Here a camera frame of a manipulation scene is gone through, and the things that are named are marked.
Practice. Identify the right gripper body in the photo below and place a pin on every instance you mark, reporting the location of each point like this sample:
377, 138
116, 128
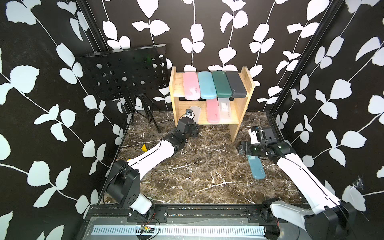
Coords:
255, 149

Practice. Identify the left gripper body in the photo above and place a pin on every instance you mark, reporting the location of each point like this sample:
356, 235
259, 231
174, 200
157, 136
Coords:
194, 131

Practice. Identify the teal pencil case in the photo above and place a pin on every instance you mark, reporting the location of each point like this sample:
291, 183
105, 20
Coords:
256, 167

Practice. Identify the pink pencil case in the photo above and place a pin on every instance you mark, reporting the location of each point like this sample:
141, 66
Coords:
213, 115
191, 86

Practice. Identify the frosted clear pencil case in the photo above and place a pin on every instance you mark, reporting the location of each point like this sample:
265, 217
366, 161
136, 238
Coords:
196, 113

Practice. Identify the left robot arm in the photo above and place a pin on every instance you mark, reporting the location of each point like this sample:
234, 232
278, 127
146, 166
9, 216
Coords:
124, 180

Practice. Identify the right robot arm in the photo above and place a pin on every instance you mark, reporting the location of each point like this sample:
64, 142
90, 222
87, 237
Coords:
328, 217

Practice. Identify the clear pencil case right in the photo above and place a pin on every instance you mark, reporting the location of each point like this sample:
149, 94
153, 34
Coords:
225, 110

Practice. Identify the pink pencil case top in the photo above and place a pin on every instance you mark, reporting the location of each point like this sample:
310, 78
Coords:
191, 86

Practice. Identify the wooden two-tier shelf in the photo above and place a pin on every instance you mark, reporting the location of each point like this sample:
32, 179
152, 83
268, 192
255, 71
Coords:
239, 106

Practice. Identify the light blue pencil case top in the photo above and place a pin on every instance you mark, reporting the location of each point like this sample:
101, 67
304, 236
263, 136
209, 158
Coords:
207, 86

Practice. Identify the dark green pencil case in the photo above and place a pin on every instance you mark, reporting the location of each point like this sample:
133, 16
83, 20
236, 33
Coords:
222, 85

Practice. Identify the dark grey pencil case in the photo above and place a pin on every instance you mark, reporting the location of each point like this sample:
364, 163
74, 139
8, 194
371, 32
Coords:
236, 84

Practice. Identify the yellow triangular block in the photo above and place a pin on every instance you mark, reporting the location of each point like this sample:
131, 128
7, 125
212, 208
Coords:
144, 148

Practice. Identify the black perforated music stand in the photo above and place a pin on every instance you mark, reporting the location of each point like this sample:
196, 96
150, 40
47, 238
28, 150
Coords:
131, 74

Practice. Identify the small circuit board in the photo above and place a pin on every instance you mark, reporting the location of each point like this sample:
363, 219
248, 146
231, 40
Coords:
145, 229

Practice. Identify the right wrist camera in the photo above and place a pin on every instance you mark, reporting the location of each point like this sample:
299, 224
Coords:
265, 136

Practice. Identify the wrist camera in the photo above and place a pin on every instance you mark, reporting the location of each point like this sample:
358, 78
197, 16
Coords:
189, 114
265, 136

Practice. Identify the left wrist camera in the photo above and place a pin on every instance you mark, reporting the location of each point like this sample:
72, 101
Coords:
189, 114

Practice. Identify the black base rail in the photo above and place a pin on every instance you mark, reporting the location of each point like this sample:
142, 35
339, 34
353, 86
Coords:
164, 212

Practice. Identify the white ribbed cable duct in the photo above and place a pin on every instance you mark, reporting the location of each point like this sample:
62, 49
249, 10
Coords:
200, 231

